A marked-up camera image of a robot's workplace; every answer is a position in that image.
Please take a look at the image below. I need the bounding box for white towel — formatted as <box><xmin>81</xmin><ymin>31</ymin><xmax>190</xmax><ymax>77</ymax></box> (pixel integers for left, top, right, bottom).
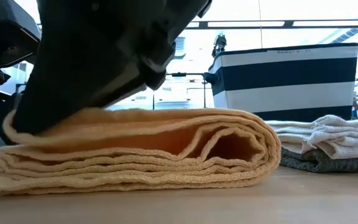
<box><xmin>265</xmin><ymin>114</ymin><xmax>358</xmax><ymax>161</ymax></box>

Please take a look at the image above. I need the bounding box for black hanging fixture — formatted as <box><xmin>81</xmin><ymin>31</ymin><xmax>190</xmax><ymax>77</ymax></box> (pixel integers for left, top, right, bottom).
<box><xmin>211</xmin><ymin>32</ymin><xmax>228</xmax><ymax>58</ymax></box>

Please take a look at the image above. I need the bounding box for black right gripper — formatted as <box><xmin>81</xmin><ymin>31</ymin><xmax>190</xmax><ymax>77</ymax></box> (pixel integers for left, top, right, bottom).
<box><xmin>129</xmin><ymin>0</ymin><xmax>213</xmax><ymax>91</ymax></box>

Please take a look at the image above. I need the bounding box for grey kitchen towel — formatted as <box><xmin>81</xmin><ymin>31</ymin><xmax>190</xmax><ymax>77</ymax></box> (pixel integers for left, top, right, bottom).
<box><xmin>279</xmin><ymin>147</ymin><xmax>358</xmax><ymax>174</ymax></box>

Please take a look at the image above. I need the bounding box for navy white striped fabric bin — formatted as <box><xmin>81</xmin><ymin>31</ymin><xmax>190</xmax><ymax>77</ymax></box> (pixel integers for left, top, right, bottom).
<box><xmin>204</xmin><ymin>42</ymin><xmax>358</xmax><ymax>123</ymax></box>

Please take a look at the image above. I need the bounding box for orange towel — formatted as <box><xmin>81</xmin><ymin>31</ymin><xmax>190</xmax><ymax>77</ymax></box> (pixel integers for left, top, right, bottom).
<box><xmin>0</xmin><ymin>107</ymin><xmax>282</xmax><ymax>197</ymax></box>

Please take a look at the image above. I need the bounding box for black thin metal stand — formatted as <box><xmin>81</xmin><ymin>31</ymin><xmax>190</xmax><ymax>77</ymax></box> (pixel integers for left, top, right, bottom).
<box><xmin>152</xmin><ymin>72</ymin><xmax>207</xmax><ymax>110</ymax></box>

